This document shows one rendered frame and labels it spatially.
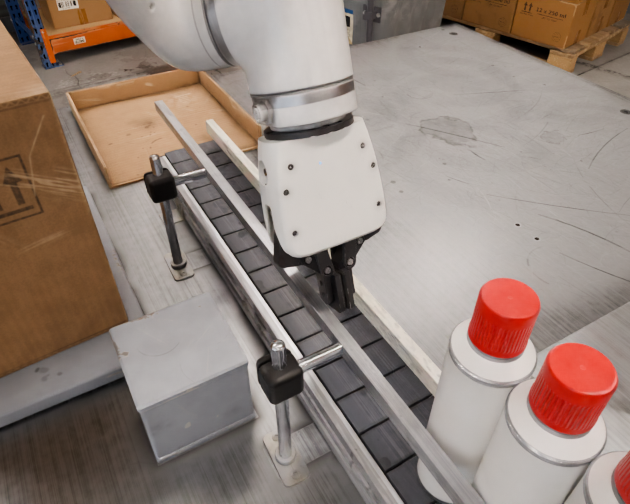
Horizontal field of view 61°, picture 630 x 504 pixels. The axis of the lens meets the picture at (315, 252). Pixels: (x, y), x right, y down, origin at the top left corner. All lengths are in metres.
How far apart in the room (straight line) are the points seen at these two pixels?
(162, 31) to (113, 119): 0.66
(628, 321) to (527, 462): 0.35
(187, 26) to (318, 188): 0.15
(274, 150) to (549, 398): 0.26
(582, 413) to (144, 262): 0.56
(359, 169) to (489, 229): 0.37
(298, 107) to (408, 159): 0.52
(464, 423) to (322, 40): 0.28
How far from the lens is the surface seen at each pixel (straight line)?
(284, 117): 0.41
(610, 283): 0.76
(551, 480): 0.33
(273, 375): 0.40
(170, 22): 0.43
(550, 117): 1.12
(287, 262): 0.46
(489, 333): 0.31
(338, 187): 0.44
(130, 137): 1.01
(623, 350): 0.61
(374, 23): 2.45
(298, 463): 0.52
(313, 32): 0.41
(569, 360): 0.29
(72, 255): 0.55
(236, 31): 0.42
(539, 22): 3.67
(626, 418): 0.56
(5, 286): 0.55
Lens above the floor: 1.30
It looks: 41 degrees down
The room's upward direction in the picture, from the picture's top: straight up
